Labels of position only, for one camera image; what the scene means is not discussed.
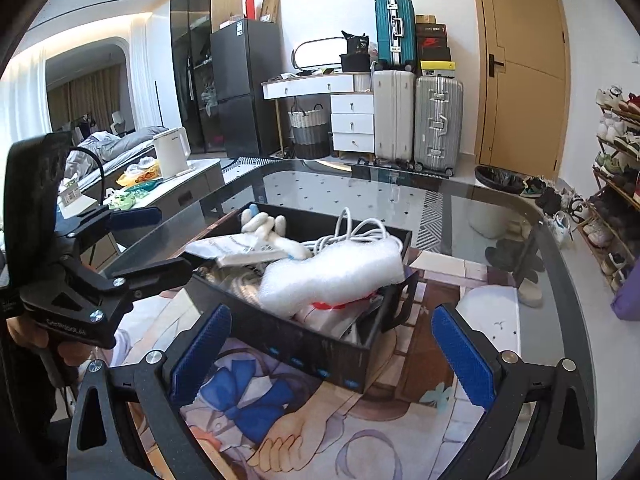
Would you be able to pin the white foam sheet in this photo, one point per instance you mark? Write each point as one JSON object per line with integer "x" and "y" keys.
{"x": 335, "y": 275}

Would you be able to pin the red flat package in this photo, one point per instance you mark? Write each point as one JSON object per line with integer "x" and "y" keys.
{"x": 250, "y": 6}

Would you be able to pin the printed cartoon table mat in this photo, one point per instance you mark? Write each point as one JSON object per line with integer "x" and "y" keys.
{"x": 250, "y": 405}

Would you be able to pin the white fabric glove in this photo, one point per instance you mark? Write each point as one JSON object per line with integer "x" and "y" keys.
{"x": 272, "y": 232}

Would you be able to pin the white office chair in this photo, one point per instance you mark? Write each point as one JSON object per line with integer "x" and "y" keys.
{"x": 117, "y": 122}

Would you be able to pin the teal suitcase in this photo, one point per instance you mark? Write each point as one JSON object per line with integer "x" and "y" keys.
{"x": 395, "y": 35}

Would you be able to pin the dark grey fridge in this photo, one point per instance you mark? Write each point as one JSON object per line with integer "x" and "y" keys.
{"x": 245, "y": 85}

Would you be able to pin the white electric kettle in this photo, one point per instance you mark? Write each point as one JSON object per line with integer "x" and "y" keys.
{"x": 170, "y": 152}

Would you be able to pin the clear plastic bag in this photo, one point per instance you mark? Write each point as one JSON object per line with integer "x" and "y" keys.
{"x": 235, "y": 280}

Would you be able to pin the wooden shoe rack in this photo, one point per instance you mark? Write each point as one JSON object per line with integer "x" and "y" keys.
{"x": 612, "y": 190}

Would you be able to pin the tan wooden door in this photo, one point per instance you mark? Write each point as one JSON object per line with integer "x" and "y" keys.
{"x": 525, "y": 110}

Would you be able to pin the woven laundry basket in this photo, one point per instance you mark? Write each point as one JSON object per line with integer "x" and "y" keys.
{"x": 309, "y": 127}

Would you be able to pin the brown shoe box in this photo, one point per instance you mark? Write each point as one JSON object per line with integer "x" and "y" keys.
{"x": 425, "y": 19}

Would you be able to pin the green plastic bag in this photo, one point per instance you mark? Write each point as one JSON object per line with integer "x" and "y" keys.
{"x": 122, "y": 201}

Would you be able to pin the black storage box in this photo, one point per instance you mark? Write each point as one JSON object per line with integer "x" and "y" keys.
{"x": 300, "y": 350}

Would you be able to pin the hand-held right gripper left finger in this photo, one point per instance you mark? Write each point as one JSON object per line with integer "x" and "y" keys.
{"x": 200, "y": 350}

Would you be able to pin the grey sideboard with white top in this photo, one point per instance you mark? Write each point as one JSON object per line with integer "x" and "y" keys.
{"x": 185, "y": 192}

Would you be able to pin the black bag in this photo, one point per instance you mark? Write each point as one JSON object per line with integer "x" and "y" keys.
{"x": 355, "y": 62}

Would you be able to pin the white bin with black liner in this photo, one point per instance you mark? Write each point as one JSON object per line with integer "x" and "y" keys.
{"x": 497, "y": 177}

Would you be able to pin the yellow snack bag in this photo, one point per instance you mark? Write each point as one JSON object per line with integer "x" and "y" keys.
{"x": 135, "y": 175}

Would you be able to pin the purple bag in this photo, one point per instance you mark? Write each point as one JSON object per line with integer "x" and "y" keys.
{"x": 629, "y": 300}

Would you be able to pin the white printed packet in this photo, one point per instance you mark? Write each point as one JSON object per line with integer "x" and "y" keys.
{"x": 240, "y": 250}

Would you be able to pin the bed with grey blanket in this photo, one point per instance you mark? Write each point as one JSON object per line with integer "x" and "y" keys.
{"x": 125, "y": 142}

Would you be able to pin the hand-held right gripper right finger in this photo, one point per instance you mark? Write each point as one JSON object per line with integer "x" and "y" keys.
{"x": 462, "y": 355}

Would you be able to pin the white suitcase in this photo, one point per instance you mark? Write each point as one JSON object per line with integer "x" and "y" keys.
{"x": 394, "y": 115}

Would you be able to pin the dark glass wardrobe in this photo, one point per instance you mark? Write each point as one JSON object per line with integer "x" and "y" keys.
{"x": 192, "y": 25}

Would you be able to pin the white drawer cabinet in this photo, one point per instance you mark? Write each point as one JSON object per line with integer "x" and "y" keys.
{"x": 352, "y": 122}

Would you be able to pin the rows of assorted shoes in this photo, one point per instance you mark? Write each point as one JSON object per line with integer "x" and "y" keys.
{"x": 620, "y": 135}

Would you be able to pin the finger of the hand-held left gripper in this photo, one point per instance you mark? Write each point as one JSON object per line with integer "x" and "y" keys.
{"x": 135, "y": 217}
{"x": 155, "y": 275}

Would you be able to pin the silver suitcase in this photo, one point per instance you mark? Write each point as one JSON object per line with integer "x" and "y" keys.
{"x": 439, "y": 125}

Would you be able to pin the person's left hand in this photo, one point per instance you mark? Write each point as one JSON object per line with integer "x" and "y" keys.
{"x": 80, "y": 360}

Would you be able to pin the cluster of loose sneakers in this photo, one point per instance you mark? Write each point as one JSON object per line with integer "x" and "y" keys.
{"x": 555, "y": 205}

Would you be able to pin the cardboard box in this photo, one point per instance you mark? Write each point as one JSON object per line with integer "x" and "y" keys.
{"x": 270, "y": 7}

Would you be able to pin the yellow and black shoe box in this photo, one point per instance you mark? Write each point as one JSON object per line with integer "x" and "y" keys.
{"x": 438, "y": 68}

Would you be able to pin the red and white plastic bag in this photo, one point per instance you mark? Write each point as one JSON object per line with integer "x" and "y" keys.
{"x": 330, "y": 310}

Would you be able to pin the oval mirror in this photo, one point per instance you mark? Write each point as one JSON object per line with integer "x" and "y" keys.
{"x": 320, "y": 52}

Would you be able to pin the white labelled box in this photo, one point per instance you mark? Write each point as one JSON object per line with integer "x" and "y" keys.
{"x": 70, "y": 196}

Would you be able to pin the black red logo shoe box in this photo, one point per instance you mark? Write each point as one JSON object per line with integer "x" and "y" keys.
{"x": 433, "y": 42}

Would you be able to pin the beige slipper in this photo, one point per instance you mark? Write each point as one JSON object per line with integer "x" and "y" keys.
{"x": 530, "y": 295}

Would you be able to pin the dark shoe box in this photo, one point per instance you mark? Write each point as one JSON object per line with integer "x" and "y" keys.
{"x": 435, "y": 54}

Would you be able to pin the brown curtain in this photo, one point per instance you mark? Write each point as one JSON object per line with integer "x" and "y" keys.
{"x": 85, "y": 100}

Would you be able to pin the white vanity desk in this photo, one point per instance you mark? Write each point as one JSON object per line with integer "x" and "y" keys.
{"x": 310, "y": 87}

